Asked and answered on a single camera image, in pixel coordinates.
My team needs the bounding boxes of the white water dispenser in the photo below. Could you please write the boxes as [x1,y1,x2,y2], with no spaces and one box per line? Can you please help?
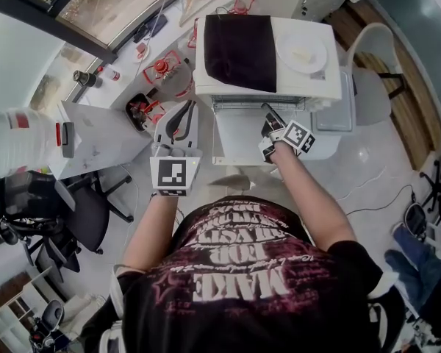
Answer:
[46,100,154,180]

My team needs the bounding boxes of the grey shell chair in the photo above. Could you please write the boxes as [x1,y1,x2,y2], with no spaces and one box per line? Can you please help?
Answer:
[339,22,406,127]

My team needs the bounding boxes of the person's right forearm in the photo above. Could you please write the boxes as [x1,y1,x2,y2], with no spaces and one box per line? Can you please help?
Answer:
[271,143,357,252]

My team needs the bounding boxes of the black framed window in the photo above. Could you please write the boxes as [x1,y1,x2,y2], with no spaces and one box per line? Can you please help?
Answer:
[0,0,196,65]

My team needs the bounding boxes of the black mesh office chair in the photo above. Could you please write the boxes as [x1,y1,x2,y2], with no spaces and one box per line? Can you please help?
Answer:
[0,171,135,255]
[0,215,82,282]

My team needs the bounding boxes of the person's beige trousers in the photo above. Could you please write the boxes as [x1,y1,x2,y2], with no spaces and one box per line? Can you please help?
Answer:
[207,165,284,202]

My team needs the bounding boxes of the black head-worn device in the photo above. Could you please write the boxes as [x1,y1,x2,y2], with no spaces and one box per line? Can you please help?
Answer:
[28,299,66,349]

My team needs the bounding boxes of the long white desk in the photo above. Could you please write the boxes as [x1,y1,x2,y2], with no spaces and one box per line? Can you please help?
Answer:
[29,0,243,124]

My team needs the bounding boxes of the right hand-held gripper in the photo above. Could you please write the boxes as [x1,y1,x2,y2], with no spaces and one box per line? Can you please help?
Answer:
[257,102,316,164]

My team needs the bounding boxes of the black floor cable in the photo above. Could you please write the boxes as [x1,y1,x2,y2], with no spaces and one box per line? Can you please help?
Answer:
[345,184,416,216]

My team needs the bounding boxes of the black pouch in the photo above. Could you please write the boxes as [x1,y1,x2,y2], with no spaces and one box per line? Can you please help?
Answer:
[133,13,169,44]

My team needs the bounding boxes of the white shelf unit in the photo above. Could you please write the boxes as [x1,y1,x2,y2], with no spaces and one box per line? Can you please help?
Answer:
[0,266,56,353]

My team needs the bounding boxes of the small white trash bin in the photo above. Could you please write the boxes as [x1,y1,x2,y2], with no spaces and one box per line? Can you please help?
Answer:
[124,93,151,132]

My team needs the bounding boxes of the person's black printed t-shirt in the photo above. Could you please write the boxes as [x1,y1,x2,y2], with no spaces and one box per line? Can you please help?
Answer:
[82,195,407,353]

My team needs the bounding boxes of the wire oven rack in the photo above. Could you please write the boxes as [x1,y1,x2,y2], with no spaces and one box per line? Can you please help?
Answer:
[211,94,306,113]

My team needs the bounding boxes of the small white dish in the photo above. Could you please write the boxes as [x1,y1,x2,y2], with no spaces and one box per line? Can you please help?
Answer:
[133,42,152,63]

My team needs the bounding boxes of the white table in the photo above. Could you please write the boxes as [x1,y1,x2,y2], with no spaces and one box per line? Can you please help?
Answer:
[211,64,358,167]

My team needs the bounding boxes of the white toaster oven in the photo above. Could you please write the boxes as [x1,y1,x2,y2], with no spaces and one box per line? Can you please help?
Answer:
[193,15,343,167]

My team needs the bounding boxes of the clear bottle red handle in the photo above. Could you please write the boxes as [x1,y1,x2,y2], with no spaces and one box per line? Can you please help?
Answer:
[143,49,195,99]
[227,0,255,16]
[143,100,168,126]

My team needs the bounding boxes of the grey metal baking tray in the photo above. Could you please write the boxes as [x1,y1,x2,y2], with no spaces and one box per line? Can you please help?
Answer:
[310,70,356,134]

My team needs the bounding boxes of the black cloth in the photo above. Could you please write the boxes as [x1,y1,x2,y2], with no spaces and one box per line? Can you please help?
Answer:
[204,14,279,94]

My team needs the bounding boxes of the large white water jug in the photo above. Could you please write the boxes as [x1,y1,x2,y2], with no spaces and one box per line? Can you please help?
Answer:
[0,108,65,188]

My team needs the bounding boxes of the white round plate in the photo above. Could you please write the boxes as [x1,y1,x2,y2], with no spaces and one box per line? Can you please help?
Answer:
[275,33,329,74]

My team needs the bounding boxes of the black cylindrical jar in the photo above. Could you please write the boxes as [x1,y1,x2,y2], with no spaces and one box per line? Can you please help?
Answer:
[72,69,104,88]

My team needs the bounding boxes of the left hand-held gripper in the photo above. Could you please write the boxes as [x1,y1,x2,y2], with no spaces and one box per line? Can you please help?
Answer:
[149,100,204,198]

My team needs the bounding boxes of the person's left forearm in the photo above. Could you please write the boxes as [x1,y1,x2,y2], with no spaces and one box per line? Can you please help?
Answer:
[123,193,179,271]

